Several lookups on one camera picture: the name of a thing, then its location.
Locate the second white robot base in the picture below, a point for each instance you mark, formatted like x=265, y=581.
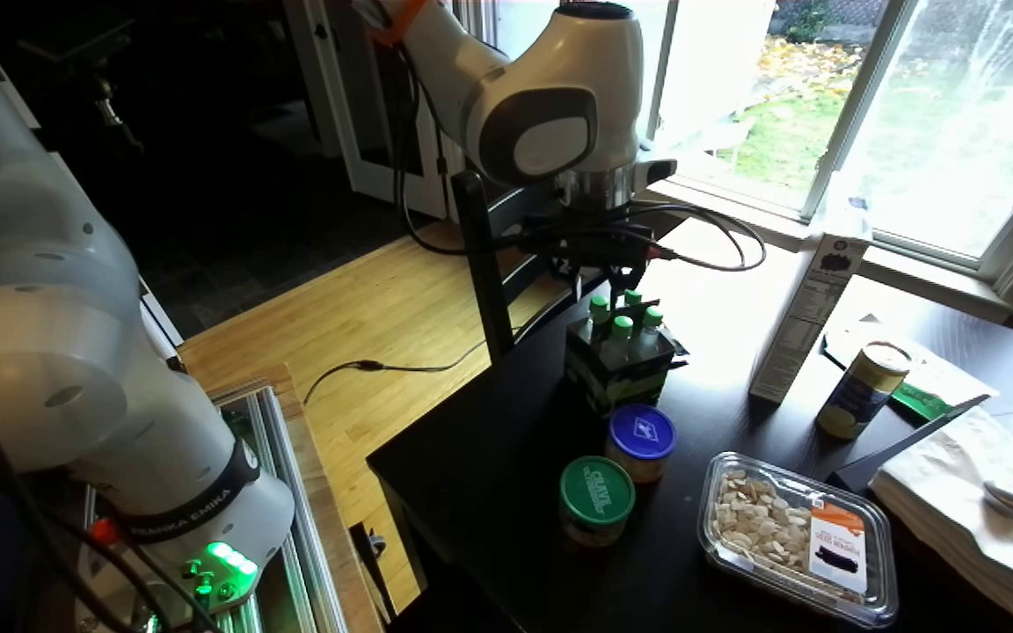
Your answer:
x=90, y=391

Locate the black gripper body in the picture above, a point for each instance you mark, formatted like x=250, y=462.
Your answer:
x=594, y=245

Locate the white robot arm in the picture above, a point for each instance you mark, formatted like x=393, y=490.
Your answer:
x=557, y=116

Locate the green lid jar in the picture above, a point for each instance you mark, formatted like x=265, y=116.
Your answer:
x=594, y=500

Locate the black bottle carrier box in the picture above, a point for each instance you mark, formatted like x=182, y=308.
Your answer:
x=638, y=381

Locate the black wooden chair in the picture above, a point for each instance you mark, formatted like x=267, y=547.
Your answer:
x=516, y=289

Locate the green cap bottle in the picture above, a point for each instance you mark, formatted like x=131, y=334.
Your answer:
x=620, y=337

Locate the blue lid jar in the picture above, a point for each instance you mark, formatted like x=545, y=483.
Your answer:
x=641, y=439

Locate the yellow label spice can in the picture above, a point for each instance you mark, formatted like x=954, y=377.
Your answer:
x=862, y=387

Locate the tall white carton box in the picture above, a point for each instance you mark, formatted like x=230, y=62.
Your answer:
x=818, y=289

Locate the clear plastic food container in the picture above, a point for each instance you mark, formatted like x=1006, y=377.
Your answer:
x=801, y=538

